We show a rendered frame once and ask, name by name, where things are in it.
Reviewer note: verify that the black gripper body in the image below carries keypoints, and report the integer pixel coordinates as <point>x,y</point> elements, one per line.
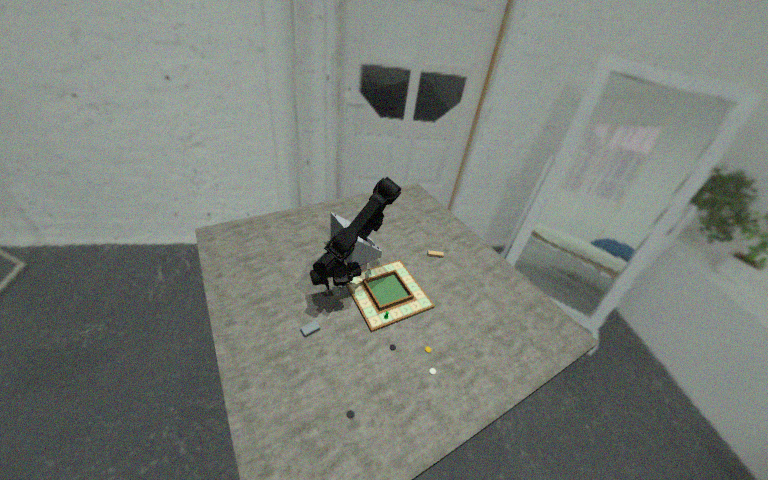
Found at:
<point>351,267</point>

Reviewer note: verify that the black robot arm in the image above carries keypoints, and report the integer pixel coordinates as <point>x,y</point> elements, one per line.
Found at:
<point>384,193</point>

